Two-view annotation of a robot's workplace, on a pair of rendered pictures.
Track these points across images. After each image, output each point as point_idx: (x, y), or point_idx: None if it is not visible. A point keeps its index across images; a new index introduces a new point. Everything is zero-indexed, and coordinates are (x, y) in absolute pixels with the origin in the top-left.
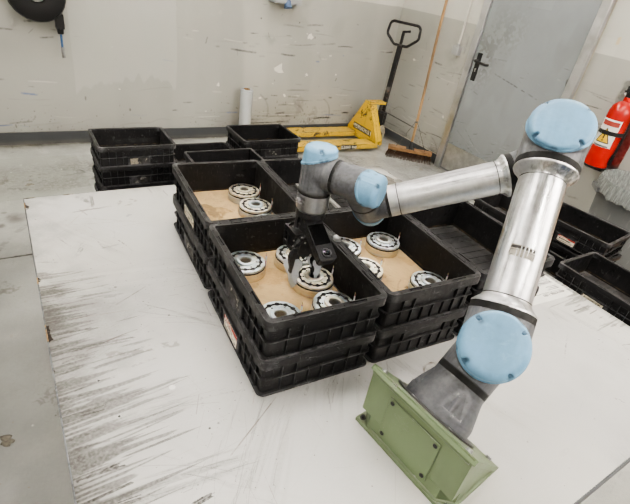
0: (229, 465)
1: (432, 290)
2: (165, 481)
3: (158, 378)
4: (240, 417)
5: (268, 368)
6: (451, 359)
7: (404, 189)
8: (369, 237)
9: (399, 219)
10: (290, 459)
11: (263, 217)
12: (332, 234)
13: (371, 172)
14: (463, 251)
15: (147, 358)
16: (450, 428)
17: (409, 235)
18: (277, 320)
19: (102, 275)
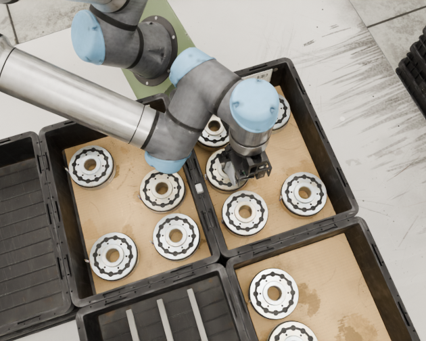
0: (294, 60)
1: None
2: (332, 53)
3: (354, 126)
4: None
5: None
6: (136, 38)
7: (134, 103)
8: (132, 260)
9: (77, 277)
10: (255, 61)
11: (291, 238)
12: (201, 203)
13: (195, 59)
14: None
15: (368, 147)
16: (155, 17)
17: (75, 249)
18: (280, 59)
19: None
